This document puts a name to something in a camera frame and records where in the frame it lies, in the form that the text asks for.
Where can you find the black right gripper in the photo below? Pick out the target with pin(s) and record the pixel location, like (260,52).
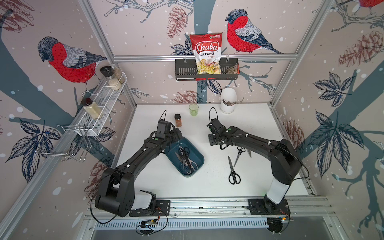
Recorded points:
(210,142)

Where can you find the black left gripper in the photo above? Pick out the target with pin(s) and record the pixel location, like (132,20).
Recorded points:
(175,136)

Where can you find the small grey scissors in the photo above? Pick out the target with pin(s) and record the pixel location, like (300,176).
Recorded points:
(240,151)

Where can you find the black scissors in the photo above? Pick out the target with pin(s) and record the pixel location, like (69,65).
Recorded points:
(184,153)
(234,178)

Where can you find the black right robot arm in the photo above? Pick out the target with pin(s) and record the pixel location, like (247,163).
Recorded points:
(283,157)

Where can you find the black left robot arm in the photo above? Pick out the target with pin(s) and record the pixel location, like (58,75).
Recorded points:
(116,190)

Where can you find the teal storage tray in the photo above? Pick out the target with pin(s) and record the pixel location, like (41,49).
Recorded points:
(194,155)

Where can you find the orange spice jar black lid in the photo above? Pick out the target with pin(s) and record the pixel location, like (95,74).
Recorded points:
(178,120)

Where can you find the green glass cup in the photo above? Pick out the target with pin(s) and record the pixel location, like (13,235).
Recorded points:
(194,108)

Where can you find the white utensil holder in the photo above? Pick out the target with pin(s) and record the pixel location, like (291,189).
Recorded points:
(228,100)

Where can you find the yellow spice jar red lid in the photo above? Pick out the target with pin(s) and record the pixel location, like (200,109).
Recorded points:
(91,108)

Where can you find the small spice jar behind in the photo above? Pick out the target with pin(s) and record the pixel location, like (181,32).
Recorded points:
(118,73)

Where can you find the red Chuba chips bag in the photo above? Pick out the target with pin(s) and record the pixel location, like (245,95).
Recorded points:
(207,52)

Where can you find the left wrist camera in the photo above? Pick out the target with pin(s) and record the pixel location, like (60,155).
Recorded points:
(163,129)

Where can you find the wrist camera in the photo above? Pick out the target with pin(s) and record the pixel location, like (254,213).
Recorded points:
(163,129)
(214,125)

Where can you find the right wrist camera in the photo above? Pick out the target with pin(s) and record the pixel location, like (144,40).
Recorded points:
(214,125)

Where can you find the black wall basket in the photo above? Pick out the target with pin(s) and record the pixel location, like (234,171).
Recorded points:
(187,70)

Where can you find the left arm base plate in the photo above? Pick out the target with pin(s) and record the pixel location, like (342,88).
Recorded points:
(161,207)

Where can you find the white wire wall shelf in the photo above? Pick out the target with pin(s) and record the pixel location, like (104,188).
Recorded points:
(105,96)

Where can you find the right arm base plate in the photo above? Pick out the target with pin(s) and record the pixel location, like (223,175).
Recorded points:
(258,207)

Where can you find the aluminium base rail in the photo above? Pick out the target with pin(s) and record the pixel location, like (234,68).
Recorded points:
(218,213)

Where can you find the aluminium frame post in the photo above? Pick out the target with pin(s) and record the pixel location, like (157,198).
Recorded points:
(105,46)

